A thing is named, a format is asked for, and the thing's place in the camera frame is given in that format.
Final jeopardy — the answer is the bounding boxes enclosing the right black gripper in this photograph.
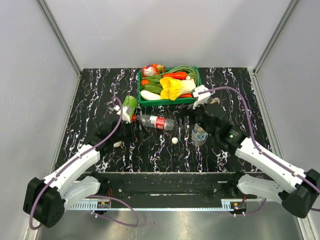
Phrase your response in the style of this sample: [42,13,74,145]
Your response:
[173,98,217,138]

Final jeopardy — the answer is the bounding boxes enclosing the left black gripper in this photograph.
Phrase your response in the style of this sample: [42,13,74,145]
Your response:
[112,118,151,143]

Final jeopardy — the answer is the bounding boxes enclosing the clear cola bottle red label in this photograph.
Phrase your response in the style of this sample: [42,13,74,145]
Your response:
[131,114,176,130]

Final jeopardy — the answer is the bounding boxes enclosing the clear water bottle white cap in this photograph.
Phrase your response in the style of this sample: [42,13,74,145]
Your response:
[191,123,208,147]

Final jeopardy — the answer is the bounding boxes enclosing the yellow juice bottle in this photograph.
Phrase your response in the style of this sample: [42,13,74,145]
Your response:
[210,97,221,104]

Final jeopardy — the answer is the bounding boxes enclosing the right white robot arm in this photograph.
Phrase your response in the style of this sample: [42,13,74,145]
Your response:
[173,103,320,219]

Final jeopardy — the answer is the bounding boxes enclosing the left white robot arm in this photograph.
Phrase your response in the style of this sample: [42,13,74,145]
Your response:
[23,119,137,230]

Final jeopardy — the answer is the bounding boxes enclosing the red toy pepper bottom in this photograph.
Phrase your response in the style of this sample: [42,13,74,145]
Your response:
[179,93,193,98]

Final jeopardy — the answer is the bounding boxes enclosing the yellow white toy cabbage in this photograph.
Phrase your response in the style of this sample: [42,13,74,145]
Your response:
[159,77,196,101]

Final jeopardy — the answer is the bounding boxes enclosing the toy napa cabbage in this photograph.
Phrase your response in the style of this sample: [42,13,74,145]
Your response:
[112,95,139,148]

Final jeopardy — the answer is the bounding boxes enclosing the red toy chili pepper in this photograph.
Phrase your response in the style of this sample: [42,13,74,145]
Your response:
[162,71,188,80]

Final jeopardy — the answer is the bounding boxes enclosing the green plastic basket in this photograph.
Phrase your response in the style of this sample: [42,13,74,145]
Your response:
[138,70,196,107]

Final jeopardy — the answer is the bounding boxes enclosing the green toy bok choy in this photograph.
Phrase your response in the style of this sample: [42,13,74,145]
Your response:
[140,76,163,94]

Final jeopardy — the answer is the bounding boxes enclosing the white toy radish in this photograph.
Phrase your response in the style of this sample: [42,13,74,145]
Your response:
[140,90,161,101]

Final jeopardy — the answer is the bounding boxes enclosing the green toy long beans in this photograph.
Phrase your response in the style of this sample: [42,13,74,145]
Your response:
[155,65,201,87]

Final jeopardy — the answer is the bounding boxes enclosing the small orange toy carrot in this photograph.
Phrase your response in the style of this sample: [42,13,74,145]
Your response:
[140,79,150,86]

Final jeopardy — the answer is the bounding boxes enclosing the orange white toy vegetable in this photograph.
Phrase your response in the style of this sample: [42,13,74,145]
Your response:
[141,63,166,77]

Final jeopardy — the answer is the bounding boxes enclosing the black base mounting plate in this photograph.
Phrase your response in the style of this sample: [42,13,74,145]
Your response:
[99,172,245,200]

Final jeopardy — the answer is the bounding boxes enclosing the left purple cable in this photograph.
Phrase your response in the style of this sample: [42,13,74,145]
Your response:
[28,96,140,230]

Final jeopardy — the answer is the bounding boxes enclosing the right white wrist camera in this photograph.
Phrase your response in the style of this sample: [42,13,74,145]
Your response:
[192,84,212,110]

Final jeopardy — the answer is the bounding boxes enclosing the aluminium slotted rail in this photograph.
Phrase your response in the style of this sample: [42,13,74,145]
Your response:
[68,195,243,212]

